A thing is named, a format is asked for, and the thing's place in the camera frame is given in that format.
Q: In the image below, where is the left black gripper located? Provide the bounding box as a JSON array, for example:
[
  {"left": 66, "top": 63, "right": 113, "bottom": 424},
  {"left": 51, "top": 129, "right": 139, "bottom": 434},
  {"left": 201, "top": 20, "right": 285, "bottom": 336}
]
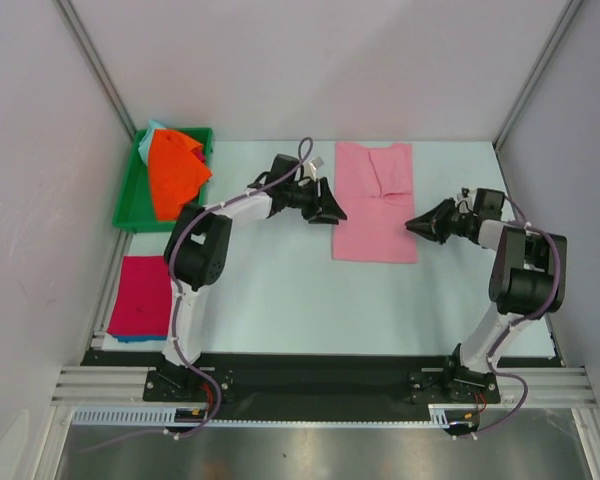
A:
[{"left": 284, "top": 178, "right": 347, "bottom": 226}]

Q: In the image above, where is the pink t shirt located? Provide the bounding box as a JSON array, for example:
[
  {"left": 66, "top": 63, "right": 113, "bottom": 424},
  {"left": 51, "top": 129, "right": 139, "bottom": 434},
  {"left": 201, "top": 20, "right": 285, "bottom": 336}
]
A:
[{"left": 332, "top": 142, "right": 418, "bottom": 264}]

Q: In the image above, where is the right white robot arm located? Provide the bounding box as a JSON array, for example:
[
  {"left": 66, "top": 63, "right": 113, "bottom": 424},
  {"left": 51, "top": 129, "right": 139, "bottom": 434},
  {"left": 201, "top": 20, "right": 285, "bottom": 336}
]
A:
[{"left": 405, "top": 188, "right": 568, "bottom": 401}]

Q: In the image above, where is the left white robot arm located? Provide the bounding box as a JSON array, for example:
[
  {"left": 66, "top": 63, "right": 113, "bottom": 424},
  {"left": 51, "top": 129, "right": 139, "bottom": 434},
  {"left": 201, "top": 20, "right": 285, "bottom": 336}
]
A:
[{"left": 163, "top": 154, "right": 347, "bottom": 400}]

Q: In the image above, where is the magenta t shirt in bin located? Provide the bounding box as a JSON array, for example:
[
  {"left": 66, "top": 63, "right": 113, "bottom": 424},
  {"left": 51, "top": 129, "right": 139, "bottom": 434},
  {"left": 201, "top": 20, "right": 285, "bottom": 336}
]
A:
[{"left": 192, "top": 146, "right": 206, "bottom": 164}]

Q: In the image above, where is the orange t shirt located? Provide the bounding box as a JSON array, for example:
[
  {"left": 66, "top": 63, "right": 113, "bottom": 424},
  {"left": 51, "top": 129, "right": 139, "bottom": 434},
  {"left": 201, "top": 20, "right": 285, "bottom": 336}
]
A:
[{"left": 148, "top": 129, "right": 212, "bottom": 222}]

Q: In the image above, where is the light blue t shirt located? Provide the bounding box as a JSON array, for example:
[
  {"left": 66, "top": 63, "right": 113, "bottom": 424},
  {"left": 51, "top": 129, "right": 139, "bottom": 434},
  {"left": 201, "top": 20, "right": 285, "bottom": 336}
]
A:
[{"left": 137, "top": 119, "right": 166, "bottom": 166}]

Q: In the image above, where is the folded magenta t shirt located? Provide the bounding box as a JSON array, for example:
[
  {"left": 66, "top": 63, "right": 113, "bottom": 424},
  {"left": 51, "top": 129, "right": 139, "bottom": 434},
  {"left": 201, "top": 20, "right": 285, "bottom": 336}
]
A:
[{"left": 107, "top": 256, "right": 172, "bottom": 336}]

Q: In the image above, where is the folded blue t shirt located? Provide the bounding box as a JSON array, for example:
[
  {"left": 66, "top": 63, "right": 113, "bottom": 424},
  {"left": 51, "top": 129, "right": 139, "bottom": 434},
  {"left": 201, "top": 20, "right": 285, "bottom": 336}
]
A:
[{"left": 109, "top": 334, "right": 167, "bottom": 343}]

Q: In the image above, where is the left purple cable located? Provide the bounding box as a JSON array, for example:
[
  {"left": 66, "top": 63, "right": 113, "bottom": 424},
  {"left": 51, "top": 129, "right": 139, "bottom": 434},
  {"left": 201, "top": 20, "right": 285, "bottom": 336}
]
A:
[{"left": 77, "top": 137, "right": 315, "bottom": 454}]

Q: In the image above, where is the purple cable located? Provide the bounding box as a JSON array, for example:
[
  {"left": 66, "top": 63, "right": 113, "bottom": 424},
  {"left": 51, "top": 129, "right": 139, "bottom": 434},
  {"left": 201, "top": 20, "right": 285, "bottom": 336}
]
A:
[
  {"left": 449, "top": 192, "right": 567, "bottom": 439},
  {"left": 77, "top": 137, "right": 315, "bottom": 454}
]

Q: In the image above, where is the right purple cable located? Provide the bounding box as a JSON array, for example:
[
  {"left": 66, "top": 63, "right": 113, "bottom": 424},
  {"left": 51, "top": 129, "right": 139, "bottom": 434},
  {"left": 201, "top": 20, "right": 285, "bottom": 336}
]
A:
[{"left": 449, "top": 192, "right": 567, "bottom": 439}]

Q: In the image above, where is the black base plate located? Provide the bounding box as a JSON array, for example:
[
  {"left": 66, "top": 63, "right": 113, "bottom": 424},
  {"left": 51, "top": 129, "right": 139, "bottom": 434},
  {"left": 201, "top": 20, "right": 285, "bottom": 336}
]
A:
[{"left": 79, "top": 349, "right": 501, "bottom": 422}]

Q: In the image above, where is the slotted cable duct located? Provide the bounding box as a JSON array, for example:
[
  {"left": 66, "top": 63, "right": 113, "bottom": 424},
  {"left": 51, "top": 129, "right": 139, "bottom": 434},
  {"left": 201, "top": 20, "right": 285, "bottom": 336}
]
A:
[{"left": 72, "top": 406, "right": 477, "bottom": 429}]

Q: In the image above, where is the aluminium frame rail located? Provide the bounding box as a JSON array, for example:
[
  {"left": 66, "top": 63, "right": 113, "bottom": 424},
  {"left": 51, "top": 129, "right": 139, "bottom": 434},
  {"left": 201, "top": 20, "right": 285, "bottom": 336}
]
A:
[{"left": 52, "top": 366, "right": 597, "bottom": 409}]

